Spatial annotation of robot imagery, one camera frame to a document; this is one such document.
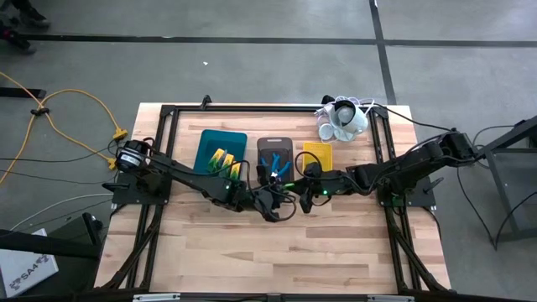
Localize grey floor cable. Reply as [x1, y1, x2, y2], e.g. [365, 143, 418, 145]
[10, 192, 115, 232]

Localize teal plastic bin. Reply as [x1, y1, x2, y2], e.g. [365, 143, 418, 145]
[192, 128, 248, 180]

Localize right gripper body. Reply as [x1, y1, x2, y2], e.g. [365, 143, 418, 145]
[298, 164, 336, 214]

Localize grey metal table frame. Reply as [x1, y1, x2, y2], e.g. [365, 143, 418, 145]
[473, 115, 537, 245]

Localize blue-handled pliers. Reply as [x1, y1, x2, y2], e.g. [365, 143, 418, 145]
[259, 155, 274, 177]

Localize yellow extension cord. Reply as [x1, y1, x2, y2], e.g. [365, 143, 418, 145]
[0, 70, 129, 185]

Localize black power cable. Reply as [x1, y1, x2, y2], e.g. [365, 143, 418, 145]
[375, 102, 456, 133]

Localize black stand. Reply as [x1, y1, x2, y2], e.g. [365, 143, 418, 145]
[0, 211, 104, 260]

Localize black aluminium table frame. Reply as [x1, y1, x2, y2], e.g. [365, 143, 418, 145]
[94, 103, 452, 294]

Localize blue-handled wire stripper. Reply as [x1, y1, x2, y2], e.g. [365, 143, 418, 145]
[270, 152, 294, 182]

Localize black floor bar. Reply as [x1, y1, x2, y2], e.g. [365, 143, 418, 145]
[0, 86, 47, 100]

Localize yellow mesh plastic basket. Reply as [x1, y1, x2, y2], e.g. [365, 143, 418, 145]
[301, 141, 334, 172]

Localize dark chair base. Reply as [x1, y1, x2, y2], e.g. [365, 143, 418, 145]
[0, 0, 50, 54]

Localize white printed box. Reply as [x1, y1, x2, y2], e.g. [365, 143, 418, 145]
[0, 228, 60, 299]

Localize grey translucent plastic bin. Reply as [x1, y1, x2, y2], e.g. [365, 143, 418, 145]
[256, 136, 295, 188]

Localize black floor cable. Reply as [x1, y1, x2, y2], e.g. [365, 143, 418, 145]
[455, 167, 537, 252]
[0, 138, 127, 185]

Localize silver table bracket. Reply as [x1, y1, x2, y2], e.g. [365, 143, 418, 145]
[367, 294, 415, 302]
[132, 293, 181, 302]

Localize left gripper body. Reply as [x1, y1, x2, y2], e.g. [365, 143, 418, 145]
[253, 164, 285, 223]

